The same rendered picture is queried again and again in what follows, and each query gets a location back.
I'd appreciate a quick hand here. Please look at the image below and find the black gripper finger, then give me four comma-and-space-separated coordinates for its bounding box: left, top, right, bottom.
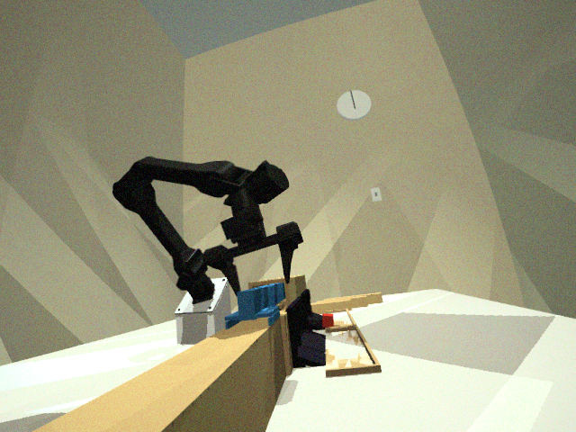
277, 237, 298, 283
210, 258, 241, 298

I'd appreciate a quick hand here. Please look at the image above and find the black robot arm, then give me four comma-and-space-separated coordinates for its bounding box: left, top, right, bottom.
112, 157, 289, 304

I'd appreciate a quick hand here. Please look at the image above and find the red cube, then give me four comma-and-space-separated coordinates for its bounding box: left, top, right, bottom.
322, 314, 334, 328

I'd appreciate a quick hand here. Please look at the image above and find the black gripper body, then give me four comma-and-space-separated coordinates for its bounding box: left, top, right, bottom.
202, 221, 303, 268

